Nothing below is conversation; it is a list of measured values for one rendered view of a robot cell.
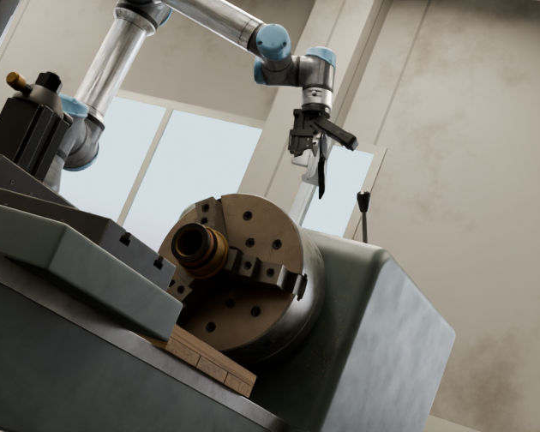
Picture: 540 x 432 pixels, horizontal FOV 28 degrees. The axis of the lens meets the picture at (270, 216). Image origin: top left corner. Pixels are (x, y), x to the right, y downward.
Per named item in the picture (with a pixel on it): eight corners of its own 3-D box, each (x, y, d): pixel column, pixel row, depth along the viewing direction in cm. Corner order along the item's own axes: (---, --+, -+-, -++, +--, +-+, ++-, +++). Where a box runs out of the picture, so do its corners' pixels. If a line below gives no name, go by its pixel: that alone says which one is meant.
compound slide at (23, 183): (21, 226, 170) (33, 197, 171) (69, 240, 165) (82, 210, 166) (-64, 172, 153) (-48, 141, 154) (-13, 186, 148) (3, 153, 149)
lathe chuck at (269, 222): (143, 321, 214) (225, 188, 218) (264, 393, 197) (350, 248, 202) (120, 307, 206) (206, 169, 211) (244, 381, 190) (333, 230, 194)
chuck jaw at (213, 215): (216, 265, 205) (207, 211, 211) (240, 256, 204) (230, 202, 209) (190, 244, 196) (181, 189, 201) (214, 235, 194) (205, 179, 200)
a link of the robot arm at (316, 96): (335, 99, 260) (329, 86, 252) (333, 117, 259) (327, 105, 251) (305, 99, 262) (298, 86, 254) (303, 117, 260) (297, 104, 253)
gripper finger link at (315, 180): (303, 195, 261) (302, 158, 258) (327, 195, 260) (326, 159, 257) (300, 199, 258) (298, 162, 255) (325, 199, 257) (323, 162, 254)
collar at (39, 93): (32, 117, 165) (39, 100, 166) (71, 127, 161) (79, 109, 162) (1, 93, 159) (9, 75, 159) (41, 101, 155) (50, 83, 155)
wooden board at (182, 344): (85, 341, 199) (93, 321, 199) (249, 399, 181) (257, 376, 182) (-14, 288, 173) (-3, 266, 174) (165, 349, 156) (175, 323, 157)
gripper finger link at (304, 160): (287, 179, 245) (296, 156, 252) (313, 179, 243) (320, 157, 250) (285, 167, 243) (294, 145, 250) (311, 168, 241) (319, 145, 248)
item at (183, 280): (227, 295, 201) (183, 341, 201) (212, 279, 204) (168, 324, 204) (201, 275, 192) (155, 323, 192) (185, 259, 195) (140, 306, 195)
